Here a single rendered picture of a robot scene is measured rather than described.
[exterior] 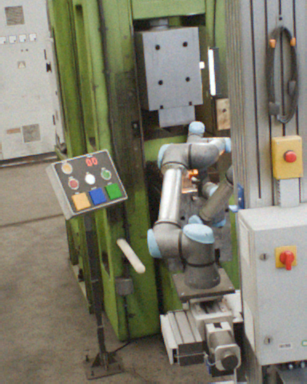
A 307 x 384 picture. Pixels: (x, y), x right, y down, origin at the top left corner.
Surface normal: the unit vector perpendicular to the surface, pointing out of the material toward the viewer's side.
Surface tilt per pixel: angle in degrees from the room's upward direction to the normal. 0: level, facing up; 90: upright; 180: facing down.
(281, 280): 90
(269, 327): 91
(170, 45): 90
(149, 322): 90
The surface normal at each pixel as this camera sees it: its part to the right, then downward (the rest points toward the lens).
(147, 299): 0.26, 0.24
